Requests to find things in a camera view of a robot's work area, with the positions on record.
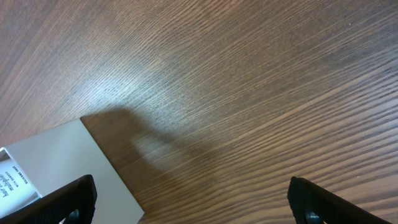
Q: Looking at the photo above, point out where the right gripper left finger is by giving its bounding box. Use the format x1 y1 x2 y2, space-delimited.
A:
1 174 97 224

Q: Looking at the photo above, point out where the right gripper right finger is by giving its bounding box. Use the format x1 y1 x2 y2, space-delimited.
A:
287 177 389 224

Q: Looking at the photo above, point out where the white lotion tube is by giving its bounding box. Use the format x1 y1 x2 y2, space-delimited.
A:
1 159 40 218

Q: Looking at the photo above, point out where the white cardboard box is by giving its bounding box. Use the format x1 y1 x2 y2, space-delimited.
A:
3 119 144 224

